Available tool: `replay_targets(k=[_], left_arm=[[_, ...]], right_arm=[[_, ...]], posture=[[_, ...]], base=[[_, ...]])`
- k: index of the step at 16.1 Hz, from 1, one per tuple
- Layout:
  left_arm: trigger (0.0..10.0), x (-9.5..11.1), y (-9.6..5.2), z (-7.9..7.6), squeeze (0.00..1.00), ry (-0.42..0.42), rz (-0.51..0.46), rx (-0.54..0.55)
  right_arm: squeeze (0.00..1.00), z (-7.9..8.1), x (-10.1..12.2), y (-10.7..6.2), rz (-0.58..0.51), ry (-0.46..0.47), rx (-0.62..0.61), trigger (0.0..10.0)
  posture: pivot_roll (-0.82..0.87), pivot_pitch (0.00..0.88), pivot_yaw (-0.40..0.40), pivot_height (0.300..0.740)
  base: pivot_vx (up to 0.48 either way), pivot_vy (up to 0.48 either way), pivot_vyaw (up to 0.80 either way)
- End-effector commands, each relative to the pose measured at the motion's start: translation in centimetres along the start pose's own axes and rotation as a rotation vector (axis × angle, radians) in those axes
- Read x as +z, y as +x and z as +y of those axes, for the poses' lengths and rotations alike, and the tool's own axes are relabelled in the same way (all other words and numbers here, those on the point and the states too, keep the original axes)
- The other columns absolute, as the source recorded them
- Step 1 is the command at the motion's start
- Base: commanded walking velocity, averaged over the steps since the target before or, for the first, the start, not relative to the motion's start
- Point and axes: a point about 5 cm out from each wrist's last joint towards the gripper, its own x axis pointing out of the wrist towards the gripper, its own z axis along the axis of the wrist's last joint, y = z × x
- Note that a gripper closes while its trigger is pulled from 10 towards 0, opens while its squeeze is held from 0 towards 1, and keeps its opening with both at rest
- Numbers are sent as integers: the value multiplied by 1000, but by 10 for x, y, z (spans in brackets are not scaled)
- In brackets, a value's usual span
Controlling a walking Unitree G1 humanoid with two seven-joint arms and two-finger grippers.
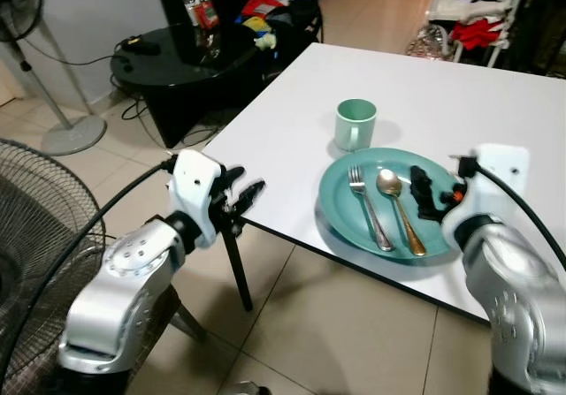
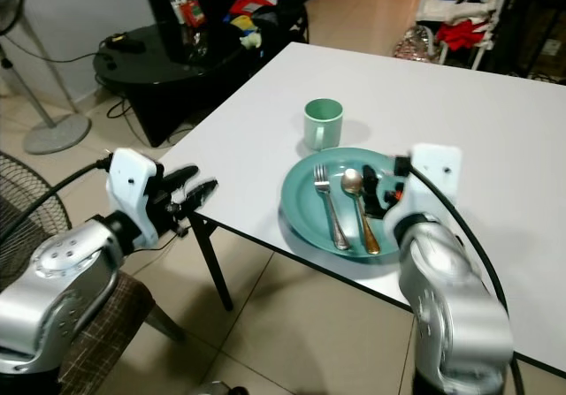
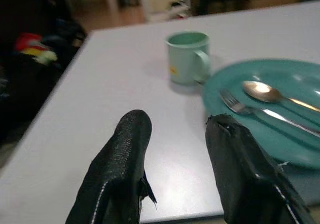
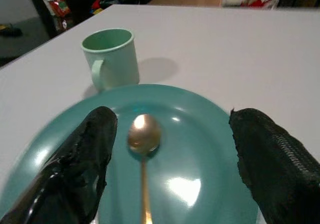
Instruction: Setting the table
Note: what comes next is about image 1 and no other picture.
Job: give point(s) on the red garment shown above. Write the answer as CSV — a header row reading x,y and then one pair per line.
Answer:
x,y
478,34

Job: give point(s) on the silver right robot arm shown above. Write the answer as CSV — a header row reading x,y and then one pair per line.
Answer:
x,y
513,289

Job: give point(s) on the white drying rack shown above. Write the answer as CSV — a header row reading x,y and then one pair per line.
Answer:
x,y
442,11

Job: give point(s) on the teal round plate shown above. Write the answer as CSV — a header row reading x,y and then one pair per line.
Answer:
x,y
349,214

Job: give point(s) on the grey standing pedestal fan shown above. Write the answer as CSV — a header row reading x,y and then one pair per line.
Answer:
x,y
71,134

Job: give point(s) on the small black device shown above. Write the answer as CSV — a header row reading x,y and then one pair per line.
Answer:
x,y
141,46

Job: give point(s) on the mint green mug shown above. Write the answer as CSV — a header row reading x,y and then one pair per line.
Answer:
x,y
355,128

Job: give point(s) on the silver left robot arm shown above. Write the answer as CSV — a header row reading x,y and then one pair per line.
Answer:
x,y
124,280

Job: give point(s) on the silver metal fork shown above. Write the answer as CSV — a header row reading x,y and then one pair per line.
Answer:
x,y
367,209

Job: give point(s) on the black glossy side table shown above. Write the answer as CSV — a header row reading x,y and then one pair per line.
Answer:
x,y
177,77

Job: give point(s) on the black table leg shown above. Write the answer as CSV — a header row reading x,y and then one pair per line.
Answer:
x,y
237,267

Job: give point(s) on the crumpled silvery plastic bag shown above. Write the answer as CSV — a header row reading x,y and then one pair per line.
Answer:
x,y
431,43

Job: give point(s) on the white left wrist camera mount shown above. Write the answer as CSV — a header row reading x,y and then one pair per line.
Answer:
x,y
193,192

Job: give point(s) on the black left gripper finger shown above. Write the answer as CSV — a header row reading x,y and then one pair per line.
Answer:
x,y
252,193
233,177

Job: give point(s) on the yellow and blue toy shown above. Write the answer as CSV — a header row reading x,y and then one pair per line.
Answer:
x,y
261,31

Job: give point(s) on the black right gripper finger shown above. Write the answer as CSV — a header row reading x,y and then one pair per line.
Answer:
x,y
430,208
421,181

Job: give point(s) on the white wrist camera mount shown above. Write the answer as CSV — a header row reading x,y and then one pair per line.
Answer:
x,y
495,183
193,192

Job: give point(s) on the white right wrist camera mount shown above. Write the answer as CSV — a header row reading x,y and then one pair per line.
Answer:
x,y
495,183

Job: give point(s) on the plaid cushioned chair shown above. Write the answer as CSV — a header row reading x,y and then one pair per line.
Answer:
x,y
150,333

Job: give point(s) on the red cloth bag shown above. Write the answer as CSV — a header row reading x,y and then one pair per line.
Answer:
x,y
261,6

